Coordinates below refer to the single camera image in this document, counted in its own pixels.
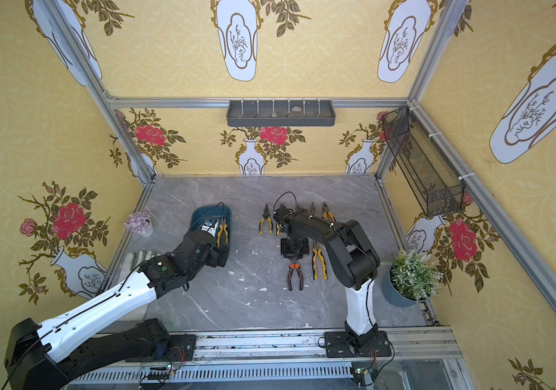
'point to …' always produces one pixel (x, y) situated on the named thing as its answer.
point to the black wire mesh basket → (437, 190)
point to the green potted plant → (411, 278)
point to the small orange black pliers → (297, 267)
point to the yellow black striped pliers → (266, 216)
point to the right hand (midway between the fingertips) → (291, 259)
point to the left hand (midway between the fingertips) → (218, 241)
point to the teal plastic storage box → (210, 212)
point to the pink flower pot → (140, 223)
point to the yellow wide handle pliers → (317, 250)
